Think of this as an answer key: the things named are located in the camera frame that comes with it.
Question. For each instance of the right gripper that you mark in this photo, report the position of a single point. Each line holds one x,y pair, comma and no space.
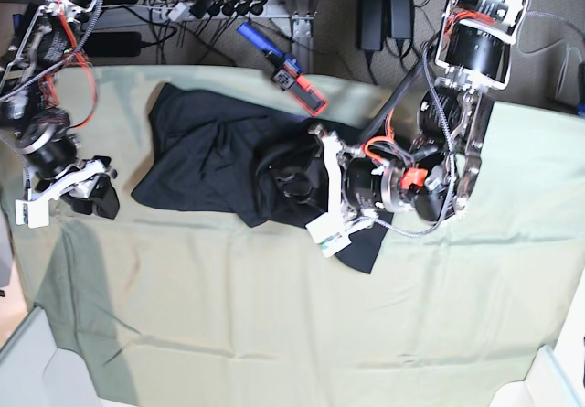
89,188

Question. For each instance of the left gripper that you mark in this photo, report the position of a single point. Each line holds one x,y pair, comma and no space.
287,157

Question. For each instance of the dark navy T-shirt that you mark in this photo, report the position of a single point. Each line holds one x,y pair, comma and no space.
207,158

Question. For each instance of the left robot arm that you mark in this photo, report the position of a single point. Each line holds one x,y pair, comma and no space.
422,151

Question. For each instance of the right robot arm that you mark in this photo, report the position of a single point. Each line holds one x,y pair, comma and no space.
51,36

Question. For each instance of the blue orange bar clamp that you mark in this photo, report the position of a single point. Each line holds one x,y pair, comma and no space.
287,75

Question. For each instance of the light green table cloth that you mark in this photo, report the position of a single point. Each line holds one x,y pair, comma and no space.
197,309

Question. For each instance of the black power brick left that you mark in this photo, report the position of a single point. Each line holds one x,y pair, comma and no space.
114,45

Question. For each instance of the black power adapter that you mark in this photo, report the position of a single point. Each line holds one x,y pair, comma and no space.
400,17
370,25

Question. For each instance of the white power strip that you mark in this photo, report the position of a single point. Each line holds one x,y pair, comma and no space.
212,9

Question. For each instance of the white bin at left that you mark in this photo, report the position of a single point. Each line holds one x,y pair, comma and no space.
36,372

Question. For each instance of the white bin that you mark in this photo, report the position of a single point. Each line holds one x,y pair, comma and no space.
36,372
555,378

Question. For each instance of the blue clamp at right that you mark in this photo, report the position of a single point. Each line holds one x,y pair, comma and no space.
580,107

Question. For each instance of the white bin at right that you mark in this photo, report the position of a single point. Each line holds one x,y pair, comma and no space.
555,378

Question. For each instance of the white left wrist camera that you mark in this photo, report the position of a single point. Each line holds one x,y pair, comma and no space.
328,232

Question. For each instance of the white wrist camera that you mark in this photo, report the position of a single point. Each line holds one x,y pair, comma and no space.
34,214
328,232

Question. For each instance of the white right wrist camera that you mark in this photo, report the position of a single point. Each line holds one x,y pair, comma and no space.
34,214

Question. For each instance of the aluminium frame column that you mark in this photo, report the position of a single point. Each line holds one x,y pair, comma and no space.
295,19

